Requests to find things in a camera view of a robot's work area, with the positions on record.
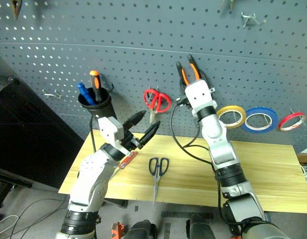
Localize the blue tape roll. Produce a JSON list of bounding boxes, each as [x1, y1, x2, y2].
[[241, 107, 279, 135]]

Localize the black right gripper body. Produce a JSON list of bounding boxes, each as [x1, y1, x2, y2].
[[176, 86, 193, 108]]

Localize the red tape roll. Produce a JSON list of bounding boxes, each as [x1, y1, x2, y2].
[[278, 112, 307, 132]]

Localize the white floor cable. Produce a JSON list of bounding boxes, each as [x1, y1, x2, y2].
[[0, 215, 20, 235]]

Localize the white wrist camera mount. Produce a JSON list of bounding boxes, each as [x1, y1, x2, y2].
[[184, 79, 218, 117], [97, 116, 132, 156]]

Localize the brown hanging pliers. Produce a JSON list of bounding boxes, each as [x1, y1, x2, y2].
[[10, 0, 22, 21]]

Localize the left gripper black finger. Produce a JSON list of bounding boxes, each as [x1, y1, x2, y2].
[[123, 110, 147, 130], [139, 120, 161, 150]]

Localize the red flat hand tool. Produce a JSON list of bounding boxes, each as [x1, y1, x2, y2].
[[117, 151, 140, 170]]

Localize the orange black object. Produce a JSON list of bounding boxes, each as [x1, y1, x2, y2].
[[110, 222, 126, 239]]

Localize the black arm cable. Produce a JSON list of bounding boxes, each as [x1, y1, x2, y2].
[[89, 115, 97, 153], [169, 99, 228, 222]]

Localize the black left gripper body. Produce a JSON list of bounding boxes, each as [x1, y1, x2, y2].
[[120, 129, 145, 151]]

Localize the black cabinet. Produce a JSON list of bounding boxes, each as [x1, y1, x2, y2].
[[0, 75, 86, 190]]

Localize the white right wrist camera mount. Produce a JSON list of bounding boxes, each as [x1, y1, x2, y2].
[[184, 79, 218, 117]]

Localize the grey perforated pegboard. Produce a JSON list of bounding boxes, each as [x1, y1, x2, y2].
[[0, 0, 307, 155]]

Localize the tan hanging tool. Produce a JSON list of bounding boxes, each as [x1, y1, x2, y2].
[[220, 0, 237, 11]]

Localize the red handled scissors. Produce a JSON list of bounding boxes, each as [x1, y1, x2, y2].
[[143, 88, 172, 124]]

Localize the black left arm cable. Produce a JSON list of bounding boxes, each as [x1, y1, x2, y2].
[[89, 115, 97, 153]]

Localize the black cup tool holder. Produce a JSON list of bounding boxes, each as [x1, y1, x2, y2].
[[78, 90, 118, 120]]

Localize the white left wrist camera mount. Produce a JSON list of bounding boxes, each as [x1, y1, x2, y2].
[[97, 116, 132, 156]]

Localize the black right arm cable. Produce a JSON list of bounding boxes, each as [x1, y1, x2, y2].
[[169, 99, 228, 222]]

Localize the dark rounded shape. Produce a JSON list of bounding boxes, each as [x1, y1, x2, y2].
[[185, 213, 217, 239], [127, 219, 158, 239]]

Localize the blue handled screwdriver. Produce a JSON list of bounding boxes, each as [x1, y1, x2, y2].
[[76, 82, 96, 106]]

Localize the black floor cable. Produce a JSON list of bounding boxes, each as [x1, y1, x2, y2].
[[0, 197, 70, 239]]

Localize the yellow tape roll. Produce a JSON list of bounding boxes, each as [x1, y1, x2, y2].
[[216, 105, 247, 130]]

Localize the black handled scissors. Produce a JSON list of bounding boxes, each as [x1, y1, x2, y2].
[[148, 156, 170, 206]]

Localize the orange black handled screwdriver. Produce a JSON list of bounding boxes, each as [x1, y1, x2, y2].
[[89, 70, 103, 104]]

